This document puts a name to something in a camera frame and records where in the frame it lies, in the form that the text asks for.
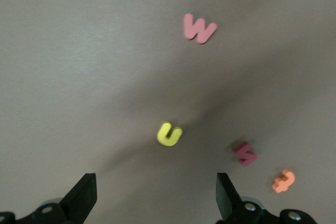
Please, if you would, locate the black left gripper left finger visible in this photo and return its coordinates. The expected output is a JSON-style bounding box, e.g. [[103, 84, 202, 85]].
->
[[0, 173, 98, 224]]

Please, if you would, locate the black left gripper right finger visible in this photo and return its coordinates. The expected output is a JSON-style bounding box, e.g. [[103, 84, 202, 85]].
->
[[215, 173, 316, 224]]

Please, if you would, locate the yellow foam letter u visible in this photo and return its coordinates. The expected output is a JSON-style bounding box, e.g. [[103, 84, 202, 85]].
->
[[156, 121, 183, 147]]

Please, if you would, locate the dark red foam letter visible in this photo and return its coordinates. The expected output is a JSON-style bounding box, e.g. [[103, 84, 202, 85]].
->
[[232, 141, 258, 168]]

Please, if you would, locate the orange foam letter t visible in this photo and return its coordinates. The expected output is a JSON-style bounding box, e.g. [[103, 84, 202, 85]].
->
[[271, 168, 296, 194]]

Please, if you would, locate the brown table cover sheet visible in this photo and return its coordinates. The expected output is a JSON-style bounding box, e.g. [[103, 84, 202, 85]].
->
[[0, 0, 336, 224]]

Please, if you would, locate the pink foam letter w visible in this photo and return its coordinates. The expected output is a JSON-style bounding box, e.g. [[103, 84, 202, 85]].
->
[[183, 13, 218, 45]]

